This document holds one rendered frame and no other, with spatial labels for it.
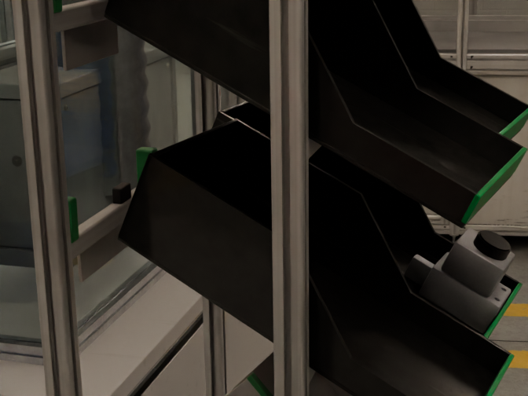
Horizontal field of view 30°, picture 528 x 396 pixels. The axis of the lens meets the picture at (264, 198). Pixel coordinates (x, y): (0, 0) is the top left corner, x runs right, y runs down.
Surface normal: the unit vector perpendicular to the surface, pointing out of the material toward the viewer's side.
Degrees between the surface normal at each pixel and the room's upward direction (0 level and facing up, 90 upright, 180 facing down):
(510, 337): 0
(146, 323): 0
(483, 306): 90
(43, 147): 90
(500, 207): 90
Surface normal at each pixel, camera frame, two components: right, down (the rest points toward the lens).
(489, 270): -0.44, 0.26
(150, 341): -0.01, -0.96
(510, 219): -0.13, 0.29
